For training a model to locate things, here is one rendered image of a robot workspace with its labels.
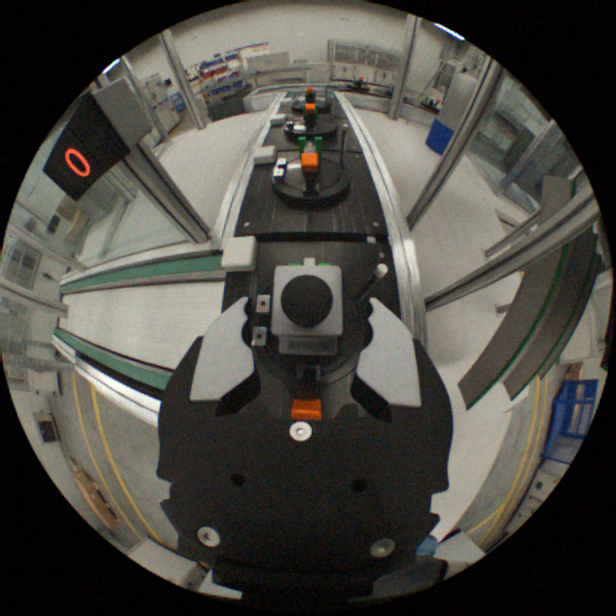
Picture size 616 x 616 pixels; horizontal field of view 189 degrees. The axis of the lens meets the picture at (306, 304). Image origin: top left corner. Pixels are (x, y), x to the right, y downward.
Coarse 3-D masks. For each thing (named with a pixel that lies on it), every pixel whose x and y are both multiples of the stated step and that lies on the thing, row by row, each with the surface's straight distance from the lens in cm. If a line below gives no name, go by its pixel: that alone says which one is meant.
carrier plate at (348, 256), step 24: (264, 264) 26; (336, 264) 25; (360, 264) 26; (384, 264) 27; (240, 288) 26; (360, 288) 25; (384, 288) 26; (264, 384) 24; (288, 384) 23; (336, 384) 23; (288, 408) 24; (336, 408) 24; (360, 408) 25
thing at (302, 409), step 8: (304, 376) 18; (312, 376) 18; (304, 384) 13; (312, 384) 13; (304, 392) 14; (312, 392) 14; (296, 400) 14; (304, 400) 14; (312, 400) 14; (296, 408) 13; (304, 408) 13; (312, 408) 13; (320, 408) 13; (296, 416) 13; (304, 416) 13; (312, 416) 13; (320, 416) 13
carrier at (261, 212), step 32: (256, 160) 43; (288, 160) 39; (320, 160) 38; (352, 160) 44; (256, 192) 36; (288, 192) 31; (320, 192) 31; (352, 192) 35; (256, 224) 30; (288, 224) 29; (320, 224) 29; (352, 224) 29; (384, 224) 31
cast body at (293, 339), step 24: (312, 264) 17; (288, 288) 11; (312, 288) 11; (336, 288) 12; (288, 312) 10; (312, 312) 10; (336, 312) 11; (288, 336) 12; (312, 336) 12; (336, 336) 12
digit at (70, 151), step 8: (64, 136) 22; (72, 136) 21; (64, 144) 23; (72, 144) 22; (80, 144) 21; (56, 152) 24; (64, 152) 23; (72, 152) 22; (80, 152) 21; (88, 152) 21; (56, 160) 25; (64, 160) 24; (72, 160) 23; (80, 160) 22; (88, 160) 21; (64, 168) 25; (72, 168) 24; (80, 168) 23; (88, 168) 22; (96, 168) 21; (72, 176) 25; (80, 176) 24; (88, 176) 23; (80, 184) 25
